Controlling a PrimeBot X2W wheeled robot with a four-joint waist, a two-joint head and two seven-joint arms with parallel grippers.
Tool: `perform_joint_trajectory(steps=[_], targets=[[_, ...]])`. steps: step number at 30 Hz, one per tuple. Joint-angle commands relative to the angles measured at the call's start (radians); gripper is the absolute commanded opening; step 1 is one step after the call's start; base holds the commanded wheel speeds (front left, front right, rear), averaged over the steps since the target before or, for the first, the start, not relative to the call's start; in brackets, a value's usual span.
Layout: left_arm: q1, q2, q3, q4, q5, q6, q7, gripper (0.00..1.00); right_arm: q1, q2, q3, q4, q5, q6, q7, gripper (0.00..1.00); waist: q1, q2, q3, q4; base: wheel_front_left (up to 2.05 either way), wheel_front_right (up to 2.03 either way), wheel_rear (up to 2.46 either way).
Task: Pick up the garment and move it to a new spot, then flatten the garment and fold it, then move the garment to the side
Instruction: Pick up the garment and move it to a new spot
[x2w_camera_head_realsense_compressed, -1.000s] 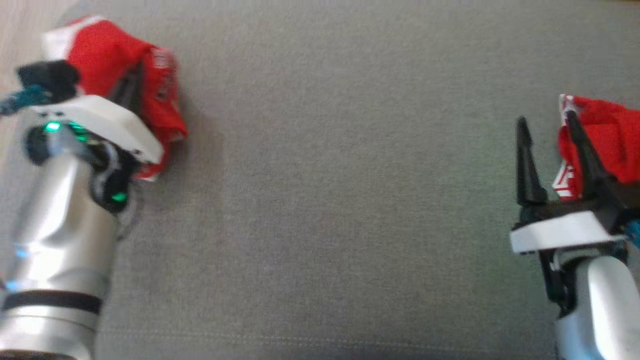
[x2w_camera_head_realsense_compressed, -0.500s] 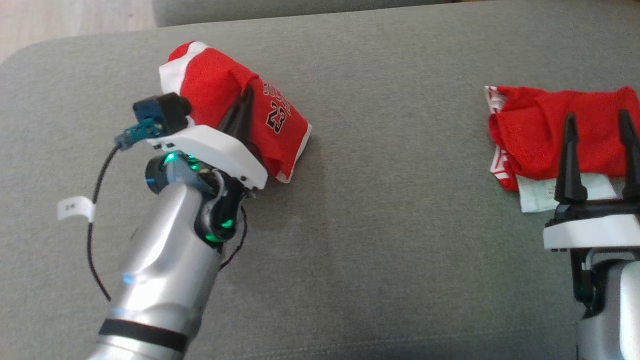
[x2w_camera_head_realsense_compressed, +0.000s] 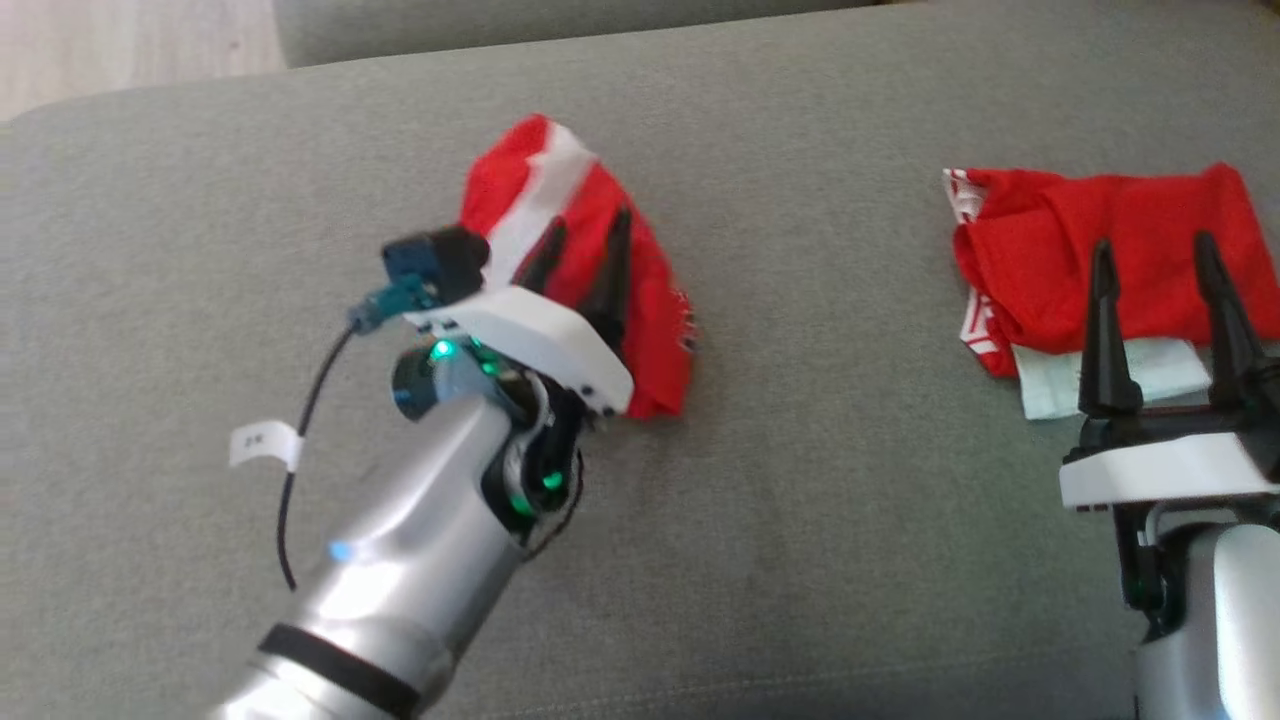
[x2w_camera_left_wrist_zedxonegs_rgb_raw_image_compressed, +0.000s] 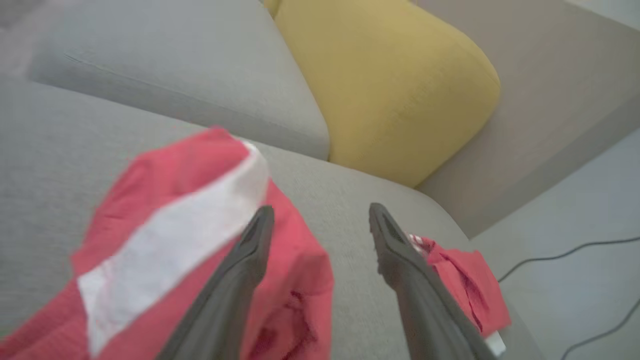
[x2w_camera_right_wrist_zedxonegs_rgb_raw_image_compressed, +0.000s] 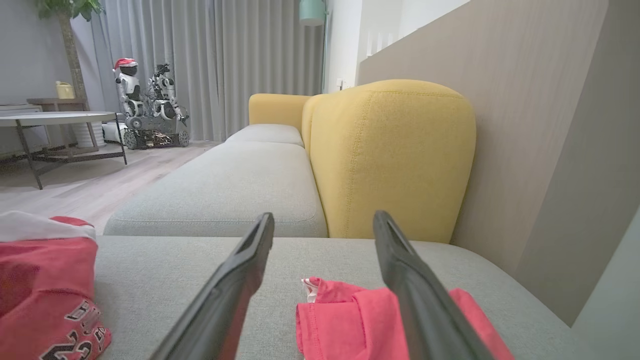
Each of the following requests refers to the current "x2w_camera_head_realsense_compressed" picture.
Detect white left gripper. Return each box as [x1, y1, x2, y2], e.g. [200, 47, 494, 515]
[405, 205, 636, 517]

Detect red Bulls 23 shorts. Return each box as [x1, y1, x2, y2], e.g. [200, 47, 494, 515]
[458, 113, 697, 421]

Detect red white basketball jersey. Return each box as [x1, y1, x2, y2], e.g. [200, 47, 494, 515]
[942, 162, 1280, 421]

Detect grey fabric sofa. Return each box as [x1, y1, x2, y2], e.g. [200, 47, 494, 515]
[0, 0, 1280, 720]

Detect white cable label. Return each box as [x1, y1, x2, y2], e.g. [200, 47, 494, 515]
[229, 420, 304, 474]

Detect grey sofa back cushion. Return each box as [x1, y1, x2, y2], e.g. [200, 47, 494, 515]
[272, 0, 886, 69]

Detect black cable blue plug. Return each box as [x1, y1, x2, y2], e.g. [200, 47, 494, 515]
[275, 280, 433, 593]

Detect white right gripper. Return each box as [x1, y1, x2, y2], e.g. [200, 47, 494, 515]
[1058, 230, 1280, 607]

